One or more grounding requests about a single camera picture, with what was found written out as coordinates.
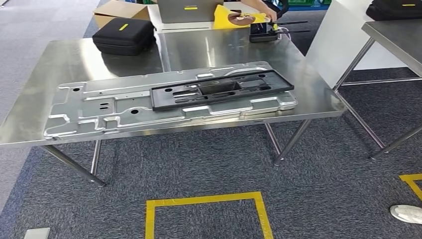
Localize person's left hand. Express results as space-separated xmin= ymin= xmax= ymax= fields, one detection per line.
xmin=263 ymin=7 xmax=278 ymax=23

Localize black plastic panel with cutouts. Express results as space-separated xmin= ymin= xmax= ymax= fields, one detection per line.
xmin=150 ymin=69 xmax=295 ymax=112

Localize stainless steel workbench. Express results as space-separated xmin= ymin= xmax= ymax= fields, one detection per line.
xmin=0 ymin=27 xmax=348 ymax=187

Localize black remote controller with antennas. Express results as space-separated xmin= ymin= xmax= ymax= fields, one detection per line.
xmin=249 ymin=20 xmax=312 ymax=43

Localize brown round disc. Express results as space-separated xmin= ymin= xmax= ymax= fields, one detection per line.
xmin=227 ymin=13 xmax=256 ymax=27

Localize green crate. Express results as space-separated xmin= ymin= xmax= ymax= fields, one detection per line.
xmin=288 ymin=0 xmax=331 ymax=6

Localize yellow sheet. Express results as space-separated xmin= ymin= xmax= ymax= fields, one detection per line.
xmin=212 ymin=3 xmax=268 ymax=30

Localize white partition board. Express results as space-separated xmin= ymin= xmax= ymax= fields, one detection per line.
xmin=305 ymin=0 xmax=410 ymax=89

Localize grey laptop with yellow label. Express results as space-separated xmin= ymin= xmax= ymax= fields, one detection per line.
xmin=157 ymin=0 xmax=224 ymax=24

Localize black case with yellow label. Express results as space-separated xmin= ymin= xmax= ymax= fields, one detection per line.
xmin=365 ymin=0 xmax=422 ymax=22
xmin=92 ymin=17 xmax=157 ymax=56

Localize brown cardboard box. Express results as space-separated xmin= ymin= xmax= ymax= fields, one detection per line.
xmin=93 ymin=0 xmax=151 ymax=30

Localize stamped silver metal plate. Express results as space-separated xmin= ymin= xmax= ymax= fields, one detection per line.
xmin=43 ymin=61 xmax=299 ymax=140

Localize yellow floor tape square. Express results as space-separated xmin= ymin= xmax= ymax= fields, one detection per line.
xmin=144 ymin=191 xmax=275 ymax=239

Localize person's foot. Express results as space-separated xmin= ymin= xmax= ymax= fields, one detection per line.
xmin=389 ymin=204 xmax=422 ymax=225

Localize open silver floor socket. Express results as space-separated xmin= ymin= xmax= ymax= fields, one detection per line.
xmin=23 ymin=227 xmax=51 ymax=239

